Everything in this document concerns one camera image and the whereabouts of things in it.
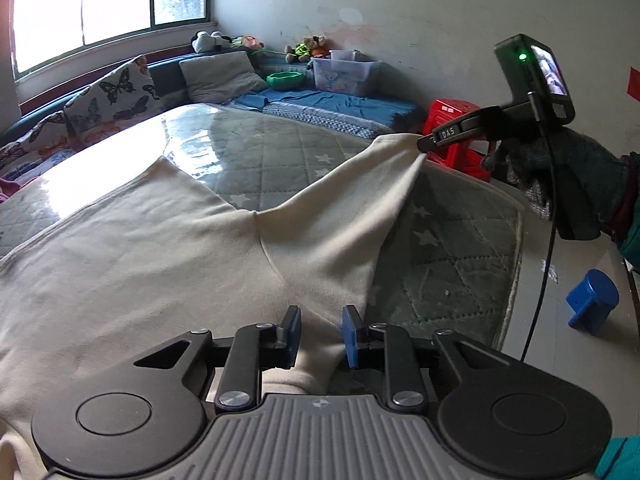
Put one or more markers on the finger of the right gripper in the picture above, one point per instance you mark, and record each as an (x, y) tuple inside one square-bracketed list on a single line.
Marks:
[(485, 123)]

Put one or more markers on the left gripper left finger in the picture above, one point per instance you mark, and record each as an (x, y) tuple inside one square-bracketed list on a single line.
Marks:
[(255, 349)]

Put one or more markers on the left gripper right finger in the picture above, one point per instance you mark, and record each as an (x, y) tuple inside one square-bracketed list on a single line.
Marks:
[(389, 350)]

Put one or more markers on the cream garment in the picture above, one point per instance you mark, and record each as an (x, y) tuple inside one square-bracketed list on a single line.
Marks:
[(24, 386)]

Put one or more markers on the grey quilted star table cover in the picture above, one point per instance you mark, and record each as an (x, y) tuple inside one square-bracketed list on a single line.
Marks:
[(162, 254)]

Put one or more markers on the clear plastic storage box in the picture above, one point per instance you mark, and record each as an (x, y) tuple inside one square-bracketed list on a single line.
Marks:
[(357, 78)]

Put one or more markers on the green brown plush toy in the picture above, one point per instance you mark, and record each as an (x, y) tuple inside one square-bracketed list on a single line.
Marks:
[(309, 48)]

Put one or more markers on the green plastic bowl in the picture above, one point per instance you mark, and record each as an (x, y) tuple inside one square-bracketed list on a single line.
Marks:
[(286, 80)]

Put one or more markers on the blue plastic stool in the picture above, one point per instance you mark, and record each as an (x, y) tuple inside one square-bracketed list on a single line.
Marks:
[(592, 300)]

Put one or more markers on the pink orange plush toy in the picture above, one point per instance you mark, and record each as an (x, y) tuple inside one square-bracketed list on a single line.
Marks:
[(247, 42)]

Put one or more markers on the grey plain cushion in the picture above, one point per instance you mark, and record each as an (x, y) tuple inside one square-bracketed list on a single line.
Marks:
[(220, 78)]

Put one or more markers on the large butterfly print cushion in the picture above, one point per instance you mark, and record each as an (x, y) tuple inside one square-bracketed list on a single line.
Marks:
[(115, 102)]

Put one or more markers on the small butterfly print cushion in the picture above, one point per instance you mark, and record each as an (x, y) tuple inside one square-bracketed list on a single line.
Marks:
[(48, 141)]

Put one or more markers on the panda plush toy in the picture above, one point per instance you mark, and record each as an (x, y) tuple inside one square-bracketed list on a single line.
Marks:
[(204, 42)]

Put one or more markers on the pink cloth on sofa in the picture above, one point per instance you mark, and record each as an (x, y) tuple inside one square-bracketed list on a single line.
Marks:
[(8, 189)]

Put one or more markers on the window with green frame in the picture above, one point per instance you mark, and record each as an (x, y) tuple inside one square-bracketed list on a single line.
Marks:
[(45, 30)]

